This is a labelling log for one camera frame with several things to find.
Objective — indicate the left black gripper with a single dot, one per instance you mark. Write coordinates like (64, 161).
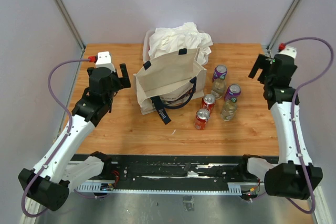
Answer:
(122, 82)

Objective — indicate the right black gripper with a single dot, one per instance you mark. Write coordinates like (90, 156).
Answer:
(261, 62)

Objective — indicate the chang soda water bottle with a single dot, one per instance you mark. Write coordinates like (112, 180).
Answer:
(229, 109)

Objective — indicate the beige canvas tote bag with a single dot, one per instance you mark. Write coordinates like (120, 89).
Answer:
(169, 82)

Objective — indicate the red coke can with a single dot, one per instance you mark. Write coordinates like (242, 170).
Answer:
(201, 118)
(208, 102)

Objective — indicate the purple fanta can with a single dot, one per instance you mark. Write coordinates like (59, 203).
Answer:
(233, 91)
(219, 71)

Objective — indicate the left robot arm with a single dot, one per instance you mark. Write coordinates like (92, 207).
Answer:
(50, 182)

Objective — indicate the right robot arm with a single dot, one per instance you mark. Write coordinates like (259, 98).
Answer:
(295, 174)

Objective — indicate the white plastic basket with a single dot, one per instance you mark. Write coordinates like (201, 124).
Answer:
(146, 46)

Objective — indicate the white crumpled cloth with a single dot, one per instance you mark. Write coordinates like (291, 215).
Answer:
(167, 40)

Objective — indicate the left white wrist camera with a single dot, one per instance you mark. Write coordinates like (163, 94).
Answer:
(103, 59)

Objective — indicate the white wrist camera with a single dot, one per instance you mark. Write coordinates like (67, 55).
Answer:
(287, 50)
(103, 59)

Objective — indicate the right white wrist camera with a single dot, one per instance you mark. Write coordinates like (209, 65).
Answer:
(287, 50)

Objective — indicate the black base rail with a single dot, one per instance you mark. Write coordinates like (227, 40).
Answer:
(174, 174)

